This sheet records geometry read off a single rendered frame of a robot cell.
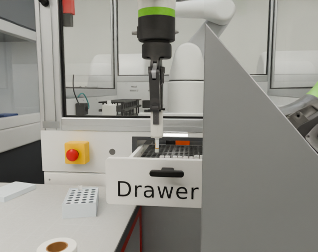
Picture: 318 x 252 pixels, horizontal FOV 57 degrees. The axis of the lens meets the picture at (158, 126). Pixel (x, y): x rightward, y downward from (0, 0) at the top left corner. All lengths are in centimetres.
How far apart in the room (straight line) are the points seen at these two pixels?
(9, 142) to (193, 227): 94
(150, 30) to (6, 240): 57
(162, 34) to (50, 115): 53
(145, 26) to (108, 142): 44
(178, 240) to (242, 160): 83
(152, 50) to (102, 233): 44
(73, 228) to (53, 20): 67
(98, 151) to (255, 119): 80
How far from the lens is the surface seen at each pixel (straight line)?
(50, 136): 108
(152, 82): 70
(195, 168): 66
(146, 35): 72
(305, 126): 33
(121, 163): 68
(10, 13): 161
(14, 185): 107
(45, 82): 107
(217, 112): 26
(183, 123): 95
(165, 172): 63
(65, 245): 61
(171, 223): 105
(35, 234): 76
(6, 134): 152
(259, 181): 28
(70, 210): 80
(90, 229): 74
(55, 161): 109
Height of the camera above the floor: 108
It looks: 7 degrees down
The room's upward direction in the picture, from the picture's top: straight up
